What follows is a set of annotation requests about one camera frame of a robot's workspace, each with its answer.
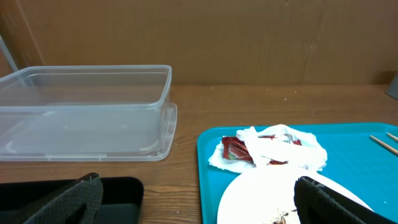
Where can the crumpled white napkin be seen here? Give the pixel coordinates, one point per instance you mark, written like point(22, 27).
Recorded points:
point(275, 145)

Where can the wooden chopstick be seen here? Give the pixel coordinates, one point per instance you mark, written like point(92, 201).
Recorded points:
point(384, 145)
point(395, 138)

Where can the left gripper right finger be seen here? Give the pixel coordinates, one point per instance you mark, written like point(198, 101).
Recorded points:
point(319, 204)

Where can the red sauce packet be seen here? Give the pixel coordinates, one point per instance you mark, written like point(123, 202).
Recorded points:
point(234, 149)

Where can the clear plastic storage bin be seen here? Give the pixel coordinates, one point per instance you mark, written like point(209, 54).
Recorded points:
point(87, 113)

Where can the brown food scrap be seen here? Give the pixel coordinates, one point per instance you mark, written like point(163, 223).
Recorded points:
point(281, 220)

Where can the black plastic tray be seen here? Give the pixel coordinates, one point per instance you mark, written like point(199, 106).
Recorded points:
point(122, 200)

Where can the teal serving tray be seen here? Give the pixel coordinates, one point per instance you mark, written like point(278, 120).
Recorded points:
point(355, 161)

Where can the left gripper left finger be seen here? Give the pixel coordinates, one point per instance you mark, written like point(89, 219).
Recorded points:
point(56, 201)

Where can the large white dinner plate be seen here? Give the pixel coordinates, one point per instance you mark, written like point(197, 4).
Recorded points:
point(265, 195)

